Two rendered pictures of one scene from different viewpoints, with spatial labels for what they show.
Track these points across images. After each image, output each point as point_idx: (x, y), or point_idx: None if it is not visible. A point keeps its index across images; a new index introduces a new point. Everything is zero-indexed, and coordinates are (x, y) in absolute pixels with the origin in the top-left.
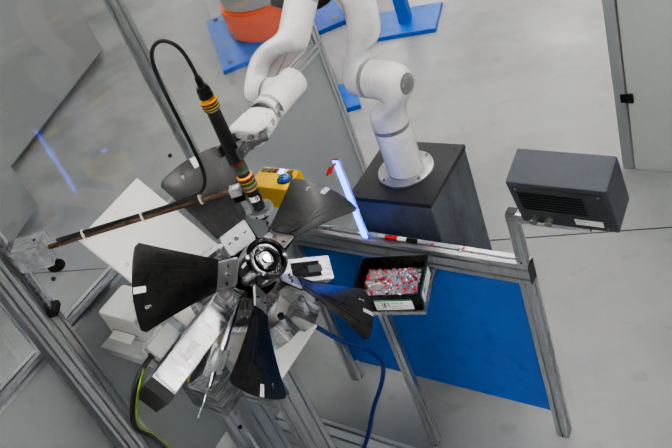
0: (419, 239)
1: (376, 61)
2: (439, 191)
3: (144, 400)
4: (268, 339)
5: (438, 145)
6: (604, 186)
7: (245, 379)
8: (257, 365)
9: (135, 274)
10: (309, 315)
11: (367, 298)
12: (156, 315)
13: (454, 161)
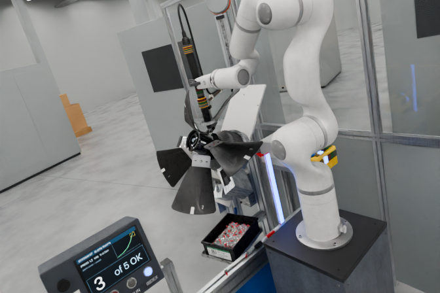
0: (258, 250)
1: (302, 120)
2: (279, 252)
3: None
4: (183, 166)
5: (353, 258)
6: (40, 265)
7: (160, 158)
8: (166, 162)
9: (185, 99)
10: (217, 192)
11: (205, 212)
12: (186, 119)
13: (315, 265)
